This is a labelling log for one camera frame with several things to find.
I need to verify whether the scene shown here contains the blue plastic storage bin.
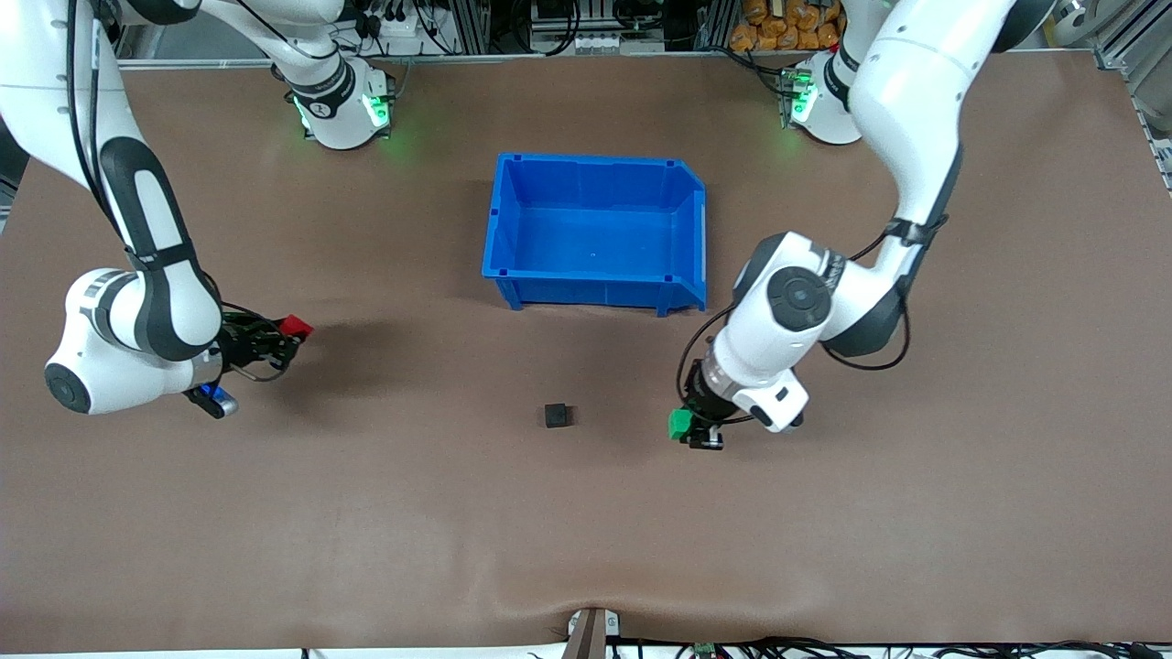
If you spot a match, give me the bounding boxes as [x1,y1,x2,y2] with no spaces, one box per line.
[482,153,709,318]

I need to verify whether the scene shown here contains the white power strip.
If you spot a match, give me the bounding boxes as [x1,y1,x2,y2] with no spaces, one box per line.
[353,0,427,58]
[572,33,665,55]

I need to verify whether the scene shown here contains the orange snack bags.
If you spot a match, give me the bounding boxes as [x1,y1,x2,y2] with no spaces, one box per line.
[730,0,843,52]

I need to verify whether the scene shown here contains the brown table mat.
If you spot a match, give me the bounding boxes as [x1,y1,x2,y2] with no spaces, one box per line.
[0,50,1172,655]

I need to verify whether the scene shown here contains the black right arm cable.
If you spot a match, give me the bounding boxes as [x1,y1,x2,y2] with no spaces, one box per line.
[62,0,129,239]

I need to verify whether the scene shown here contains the aluminium extrusion frame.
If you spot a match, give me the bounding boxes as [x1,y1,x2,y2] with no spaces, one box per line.
[1094,0,1172,193]

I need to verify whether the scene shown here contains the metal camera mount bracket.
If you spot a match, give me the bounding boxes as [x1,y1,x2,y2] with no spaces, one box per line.
[566,607,622,659]

